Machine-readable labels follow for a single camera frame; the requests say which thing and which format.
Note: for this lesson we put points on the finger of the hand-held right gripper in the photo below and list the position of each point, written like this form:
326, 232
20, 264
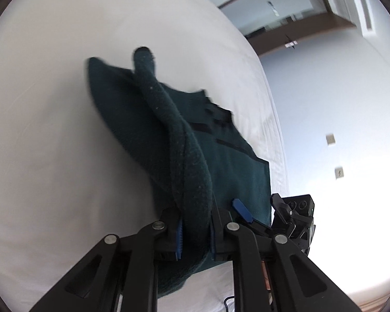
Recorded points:
242, 209
281, 213

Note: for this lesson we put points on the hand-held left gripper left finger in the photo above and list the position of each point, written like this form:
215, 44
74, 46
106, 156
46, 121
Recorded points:
179, 237

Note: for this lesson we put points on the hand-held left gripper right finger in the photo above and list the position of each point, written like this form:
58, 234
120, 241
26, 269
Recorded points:
219, 243

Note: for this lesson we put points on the dark green sweater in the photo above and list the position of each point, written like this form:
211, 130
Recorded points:
234, 169

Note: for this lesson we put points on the brown door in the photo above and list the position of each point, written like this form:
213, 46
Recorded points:
312, 35

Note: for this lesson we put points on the bed with white sheet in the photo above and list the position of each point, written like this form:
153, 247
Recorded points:
52, 104

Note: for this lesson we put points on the wall socket plate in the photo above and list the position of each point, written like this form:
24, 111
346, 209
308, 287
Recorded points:
339, 173

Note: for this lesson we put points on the plain wall switch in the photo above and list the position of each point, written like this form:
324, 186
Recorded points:
330, 139

